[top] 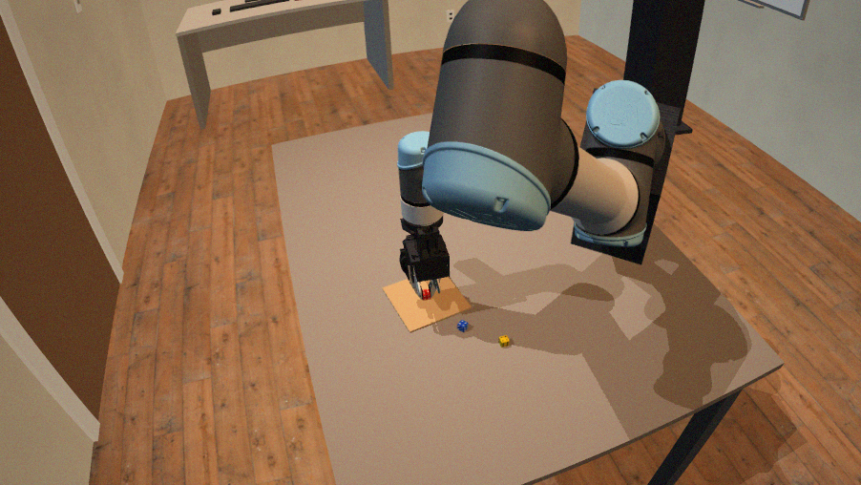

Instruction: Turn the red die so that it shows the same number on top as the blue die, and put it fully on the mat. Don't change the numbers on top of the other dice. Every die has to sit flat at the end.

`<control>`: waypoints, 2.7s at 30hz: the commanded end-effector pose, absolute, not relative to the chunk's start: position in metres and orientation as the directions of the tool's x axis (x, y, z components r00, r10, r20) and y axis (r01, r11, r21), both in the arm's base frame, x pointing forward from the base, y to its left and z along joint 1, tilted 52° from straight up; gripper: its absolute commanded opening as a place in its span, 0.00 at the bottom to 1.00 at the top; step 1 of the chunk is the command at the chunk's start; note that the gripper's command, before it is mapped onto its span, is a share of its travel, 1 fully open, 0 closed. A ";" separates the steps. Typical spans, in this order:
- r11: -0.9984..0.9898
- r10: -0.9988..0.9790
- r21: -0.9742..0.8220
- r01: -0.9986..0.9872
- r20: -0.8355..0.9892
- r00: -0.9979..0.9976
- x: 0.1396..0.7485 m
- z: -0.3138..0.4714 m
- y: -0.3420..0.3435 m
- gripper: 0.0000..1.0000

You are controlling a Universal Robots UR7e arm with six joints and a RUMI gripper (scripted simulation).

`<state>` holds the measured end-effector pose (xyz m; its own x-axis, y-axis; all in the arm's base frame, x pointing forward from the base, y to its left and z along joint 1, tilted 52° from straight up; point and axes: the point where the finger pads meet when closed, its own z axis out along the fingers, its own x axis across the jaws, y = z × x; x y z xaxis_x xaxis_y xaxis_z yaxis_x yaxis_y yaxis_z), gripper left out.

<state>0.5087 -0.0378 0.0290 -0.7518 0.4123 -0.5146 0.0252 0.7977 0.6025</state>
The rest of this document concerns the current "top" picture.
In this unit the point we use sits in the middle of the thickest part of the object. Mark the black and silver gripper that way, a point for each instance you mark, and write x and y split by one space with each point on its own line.
432 263

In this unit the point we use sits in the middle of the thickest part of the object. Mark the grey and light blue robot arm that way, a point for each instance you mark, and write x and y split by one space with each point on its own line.
498 147

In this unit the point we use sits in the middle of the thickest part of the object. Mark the orange flat mat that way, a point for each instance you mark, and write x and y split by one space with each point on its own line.
416 313

